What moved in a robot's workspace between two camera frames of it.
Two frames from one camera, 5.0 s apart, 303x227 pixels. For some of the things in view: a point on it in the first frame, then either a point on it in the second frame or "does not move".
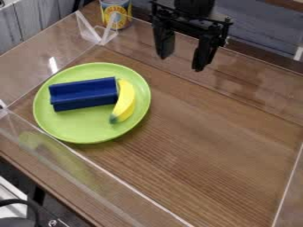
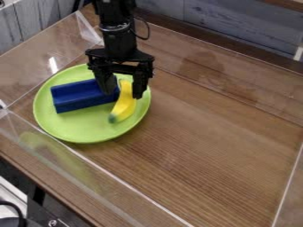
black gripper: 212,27 to 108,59
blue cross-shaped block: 84,94 does not move
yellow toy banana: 128,102 does not move
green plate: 88,125 does not move
